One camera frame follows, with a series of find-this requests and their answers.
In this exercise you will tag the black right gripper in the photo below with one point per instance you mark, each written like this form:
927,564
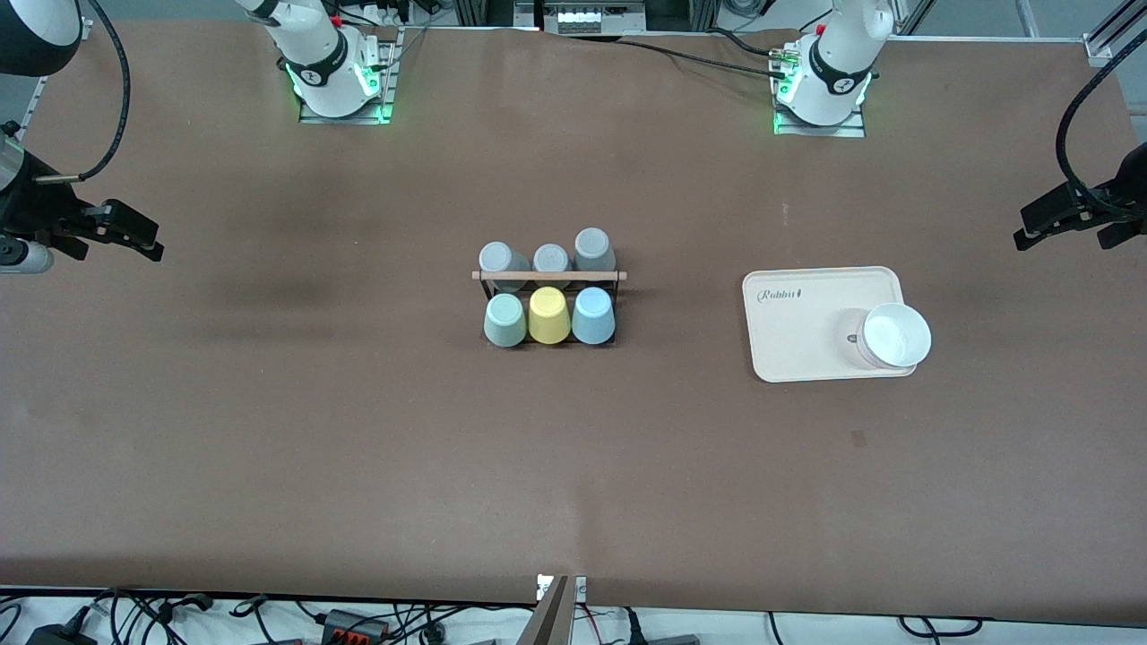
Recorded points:
29,205

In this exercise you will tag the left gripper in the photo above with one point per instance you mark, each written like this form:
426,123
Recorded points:
1127,196

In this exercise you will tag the pale green cup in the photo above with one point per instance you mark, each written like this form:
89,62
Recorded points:
504,321

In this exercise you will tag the light blue cup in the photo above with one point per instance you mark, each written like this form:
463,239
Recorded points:
593,318

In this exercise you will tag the white bowl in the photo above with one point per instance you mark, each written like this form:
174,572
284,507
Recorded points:
896,336

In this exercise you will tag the beige plastic tray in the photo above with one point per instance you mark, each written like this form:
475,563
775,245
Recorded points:
806,349

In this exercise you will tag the white power strip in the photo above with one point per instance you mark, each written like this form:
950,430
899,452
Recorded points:
381,13

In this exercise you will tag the black power adapter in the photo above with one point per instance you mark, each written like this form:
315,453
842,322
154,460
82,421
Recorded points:
58,636

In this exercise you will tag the grey cup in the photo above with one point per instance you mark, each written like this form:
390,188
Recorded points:
593,249
551,258
502,258

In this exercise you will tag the yellow cup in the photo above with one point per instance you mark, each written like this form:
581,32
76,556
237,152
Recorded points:
549,318

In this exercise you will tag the black orange power strip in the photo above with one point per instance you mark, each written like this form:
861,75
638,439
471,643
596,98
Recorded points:
354,627

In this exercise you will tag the grey control box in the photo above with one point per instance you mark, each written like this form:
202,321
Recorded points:
581,18

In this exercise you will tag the grey metal bar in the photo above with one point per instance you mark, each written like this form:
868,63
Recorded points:
548,618

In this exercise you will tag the aluminium table edge rail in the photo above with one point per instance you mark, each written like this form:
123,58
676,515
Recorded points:
31,103

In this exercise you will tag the aluminium corner bracket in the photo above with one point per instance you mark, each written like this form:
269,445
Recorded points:
1099,49

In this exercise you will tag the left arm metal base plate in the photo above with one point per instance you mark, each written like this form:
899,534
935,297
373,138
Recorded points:
820,131

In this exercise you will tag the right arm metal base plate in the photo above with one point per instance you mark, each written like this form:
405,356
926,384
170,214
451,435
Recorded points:
392,72

